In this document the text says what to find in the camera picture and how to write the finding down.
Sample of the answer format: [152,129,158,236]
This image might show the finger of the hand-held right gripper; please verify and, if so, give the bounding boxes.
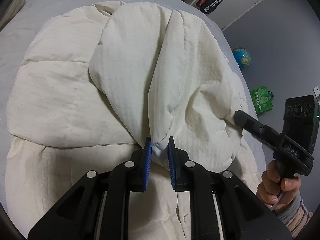
[234,110,283,152]

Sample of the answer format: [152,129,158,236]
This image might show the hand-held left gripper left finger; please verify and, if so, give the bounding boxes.
[27,137,152,240]

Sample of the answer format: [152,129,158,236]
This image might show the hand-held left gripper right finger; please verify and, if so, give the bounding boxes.
[167,136,292,240]

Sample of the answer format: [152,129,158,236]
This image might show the cream hooded jacket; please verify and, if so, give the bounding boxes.
[5,1,262,240]

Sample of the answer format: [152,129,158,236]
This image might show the person's right forearm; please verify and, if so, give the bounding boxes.
[276,197,314,235]

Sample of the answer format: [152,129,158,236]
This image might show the person's right hand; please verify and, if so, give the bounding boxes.
[256,159,302,212]

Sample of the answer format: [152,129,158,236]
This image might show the green shopping bag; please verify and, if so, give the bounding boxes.
[250,86,274,115]

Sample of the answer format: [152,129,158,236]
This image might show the blue globe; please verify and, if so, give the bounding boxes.
[232,47,251,69]

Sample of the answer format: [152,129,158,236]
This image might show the white door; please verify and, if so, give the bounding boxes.
[220,0,279,30]

